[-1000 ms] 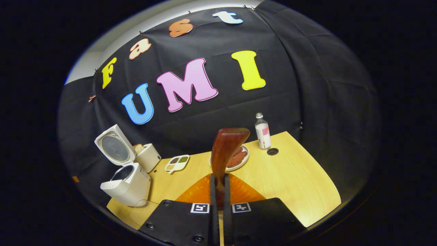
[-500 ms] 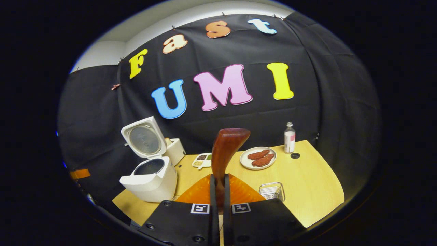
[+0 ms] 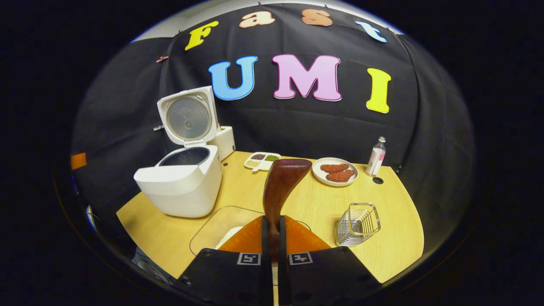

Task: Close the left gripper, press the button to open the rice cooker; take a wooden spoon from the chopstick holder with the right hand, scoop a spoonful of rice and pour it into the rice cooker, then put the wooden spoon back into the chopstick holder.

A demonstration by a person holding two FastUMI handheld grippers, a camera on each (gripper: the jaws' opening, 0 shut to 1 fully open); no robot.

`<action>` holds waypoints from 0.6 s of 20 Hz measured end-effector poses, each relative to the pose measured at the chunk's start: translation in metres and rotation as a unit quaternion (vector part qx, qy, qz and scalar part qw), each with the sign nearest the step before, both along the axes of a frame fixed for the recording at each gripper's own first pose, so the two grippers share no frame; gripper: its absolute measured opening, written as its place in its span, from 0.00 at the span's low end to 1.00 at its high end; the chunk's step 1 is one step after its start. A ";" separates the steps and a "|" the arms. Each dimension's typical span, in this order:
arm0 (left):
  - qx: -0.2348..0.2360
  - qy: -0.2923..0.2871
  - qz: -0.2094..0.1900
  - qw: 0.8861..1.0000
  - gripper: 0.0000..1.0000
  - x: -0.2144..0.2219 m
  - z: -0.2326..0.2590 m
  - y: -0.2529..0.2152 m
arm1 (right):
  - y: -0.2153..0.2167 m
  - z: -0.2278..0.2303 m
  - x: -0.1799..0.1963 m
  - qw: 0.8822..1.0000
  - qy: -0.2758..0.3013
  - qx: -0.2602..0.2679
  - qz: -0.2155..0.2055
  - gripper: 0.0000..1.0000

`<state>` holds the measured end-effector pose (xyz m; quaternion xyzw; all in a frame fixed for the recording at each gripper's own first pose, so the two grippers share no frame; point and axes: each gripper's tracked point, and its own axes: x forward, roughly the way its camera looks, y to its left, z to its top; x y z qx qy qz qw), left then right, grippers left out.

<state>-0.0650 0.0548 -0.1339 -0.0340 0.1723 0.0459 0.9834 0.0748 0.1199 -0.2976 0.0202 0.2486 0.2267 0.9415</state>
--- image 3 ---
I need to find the black backdrop cloth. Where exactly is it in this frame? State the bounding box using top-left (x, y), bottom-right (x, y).
top-left (70, 3), bottom-right (476, 255)

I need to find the metal wire chopstick holder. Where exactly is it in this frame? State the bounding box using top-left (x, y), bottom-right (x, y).
top-left (337, 203), bottom-right (381, 247)

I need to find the small bottle with pink label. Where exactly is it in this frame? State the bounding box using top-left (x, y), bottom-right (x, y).
top-left (366, 136), bottom-right (387, 176)

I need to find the white round plate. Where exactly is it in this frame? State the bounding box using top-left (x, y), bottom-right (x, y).
top-left (312, 157), bottom-right (359, 187)

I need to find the white divided dish with beans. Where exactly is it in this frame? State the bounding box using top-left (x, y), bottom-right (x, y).
top-left (244, 152), bottom-right (281, 172)

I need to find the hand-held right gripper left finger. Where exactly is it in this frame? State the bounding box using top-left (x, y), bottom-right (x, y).
top-left (172, 215), bottom-right (272, 306)

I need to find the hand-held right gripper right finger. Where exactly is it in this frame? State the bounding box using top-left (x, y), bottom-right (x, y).
top-left (278, 215), bottom-right (381, 306)

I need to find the white toaster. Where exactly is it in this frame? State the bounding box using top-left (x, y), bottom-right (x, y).
top-left (208, 126), bottom-right (235, 161)

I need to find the white rice cooker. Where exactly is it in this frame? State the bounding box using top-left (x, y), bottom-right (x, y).
top-left (134, 86), bottom-right (223, 218)

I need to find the brown wooden spoon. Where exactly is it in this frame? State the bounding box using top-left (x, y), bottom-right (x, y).
top-left (263, 159), bottom-right (313, 262)

